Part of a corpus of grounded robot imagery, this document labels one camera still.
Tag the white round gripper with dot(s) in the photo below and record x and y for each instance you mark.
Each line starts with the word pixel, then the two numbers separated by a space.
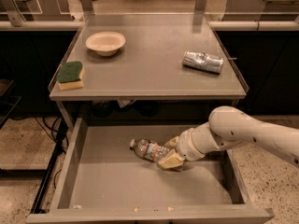
pixel 184 146

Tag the clear plastic water bottle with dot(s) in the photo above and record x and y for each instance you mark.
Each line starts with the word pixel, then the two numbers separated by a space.
pixel 148 150

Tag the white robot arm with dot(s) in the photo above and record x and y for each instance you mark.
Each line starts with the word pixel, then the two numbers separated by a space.
pixel 229 128

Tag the open grey top drawer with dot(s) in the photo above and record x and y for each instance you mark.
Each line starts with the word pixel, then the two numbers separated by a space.
pixel 104 182

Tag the grey metal cabinet table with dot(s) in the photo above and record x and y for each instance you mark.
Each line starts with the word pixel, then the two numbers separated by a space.
pixel 149 67

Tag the crushed silver drink can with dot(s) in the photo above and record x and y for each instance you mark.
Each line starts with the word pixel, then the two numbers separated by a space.
pixel 203 61

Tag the white paper bowl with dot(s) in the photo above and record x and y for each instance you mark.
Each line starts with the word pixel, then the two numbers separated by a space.
pixel 105 43

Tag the green and yellow sponge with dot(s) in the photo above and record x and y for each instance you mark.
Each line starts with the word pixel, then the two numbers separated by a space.
pixel 70 75

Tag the dark side shelf unit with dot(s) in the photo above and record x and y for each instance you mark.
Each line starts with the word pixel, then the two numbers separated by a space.
pixel 8 101

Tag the white horizontal rail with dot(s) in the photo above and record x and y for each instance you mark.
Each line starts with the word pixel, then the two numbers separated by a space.
pixel 215 25

